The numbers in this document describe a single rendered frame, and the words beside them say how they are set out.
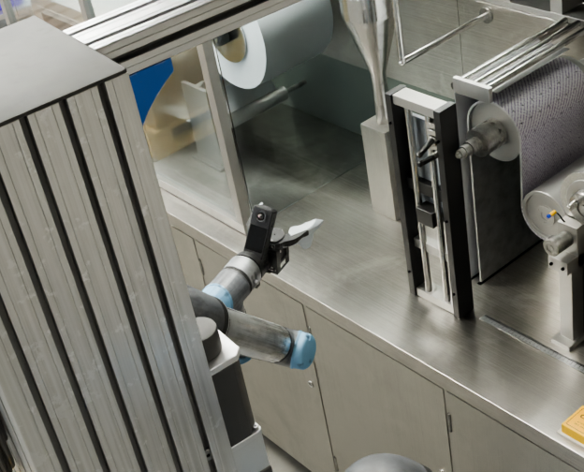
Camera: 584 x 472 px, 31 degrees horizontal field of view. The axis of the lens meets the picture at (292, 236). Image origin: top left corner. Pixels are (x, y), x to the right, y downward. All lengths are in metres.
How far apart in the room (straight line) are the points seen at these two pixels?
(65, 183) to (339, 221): 1.78
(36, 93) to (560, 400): 1.44
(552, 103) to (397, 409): 0.84
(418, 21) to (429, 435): 1.06
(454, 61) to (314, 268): 0.64
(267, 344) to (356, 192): 1.06
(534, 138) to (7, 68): 1.34
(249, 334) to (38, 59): 0.86
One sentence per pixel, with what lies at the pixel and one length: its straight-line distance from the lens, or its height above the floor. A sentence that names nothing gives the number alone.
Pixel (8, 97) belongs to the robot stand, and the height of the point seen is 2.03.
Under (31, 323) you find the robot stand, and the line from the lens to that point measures 1.22.
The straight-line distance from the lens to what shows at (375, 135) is 2.73.
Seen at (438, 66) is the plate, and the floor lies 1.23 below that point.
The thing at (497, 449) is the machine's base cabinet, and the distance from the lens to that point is 2.43.
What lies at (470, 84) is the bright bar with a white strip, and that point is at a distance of 2.26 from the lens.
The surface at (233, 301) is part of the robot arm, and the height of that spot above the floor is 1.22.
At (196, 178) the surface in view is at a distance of 3.01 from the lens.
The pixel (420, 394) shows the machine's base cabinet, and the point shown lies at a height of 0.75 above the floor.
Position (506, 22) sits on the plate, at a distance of 2.64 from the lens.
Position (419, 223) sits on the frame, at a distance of 2.43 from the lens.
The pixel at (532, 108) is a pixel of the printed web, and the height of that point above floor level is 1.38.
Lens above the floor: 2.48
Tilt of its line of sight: 34 degrees down
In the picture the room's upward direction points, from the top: 11 degrees counter-clockwise
